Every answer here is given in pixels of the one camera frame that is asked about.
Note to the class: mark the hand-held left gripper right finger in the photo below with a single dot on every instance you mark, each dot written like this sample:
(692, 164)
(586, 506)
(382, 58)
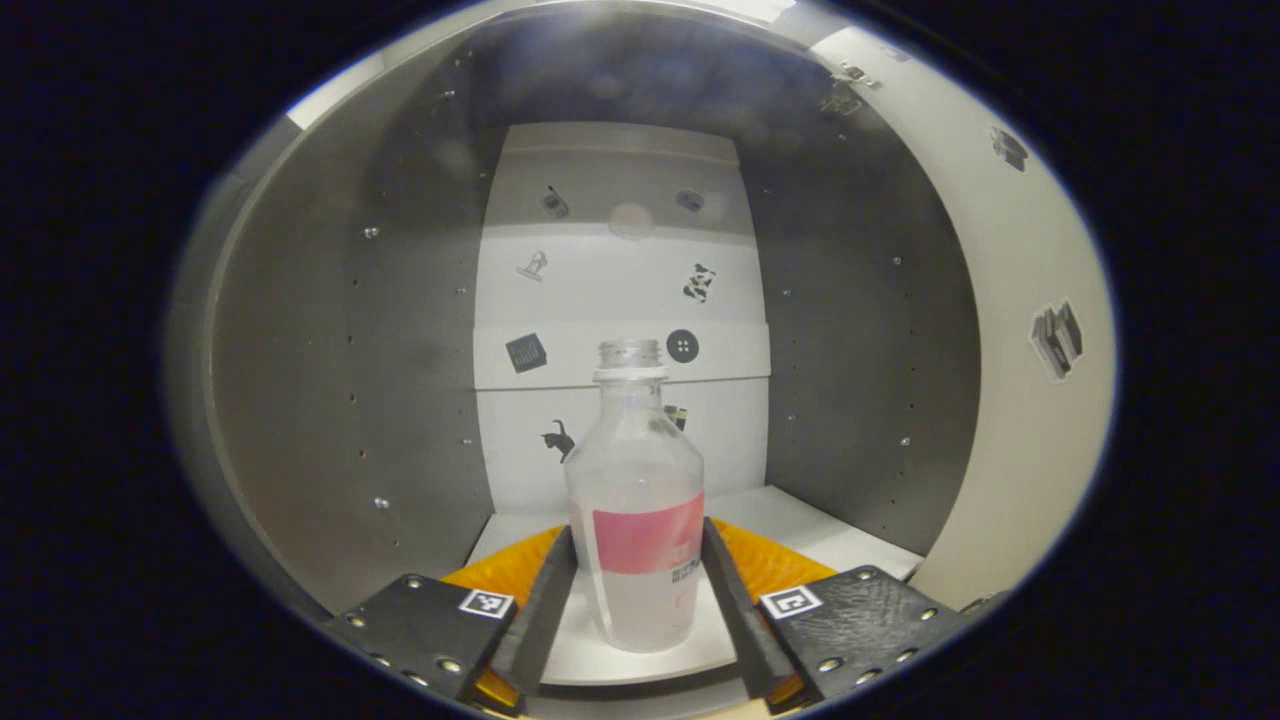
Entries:
(740, 620)

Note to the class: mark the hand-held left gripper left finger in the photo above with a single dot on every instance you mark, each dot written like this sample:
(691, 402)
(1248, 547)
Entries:
(548, 620)

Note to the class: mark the clear plastic bottle red label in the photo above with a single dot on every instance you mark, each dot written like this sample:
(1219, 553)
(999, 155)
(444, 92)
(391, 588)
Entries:
(635, 480)

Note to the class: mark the grey cabinet door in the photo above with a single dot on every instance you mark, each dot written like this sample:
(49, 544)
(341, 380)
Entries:
(1020, 450)

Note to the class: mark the grey cabinet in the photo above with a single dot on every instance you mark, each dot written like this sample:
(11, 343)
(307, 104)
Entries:
(400, 400)

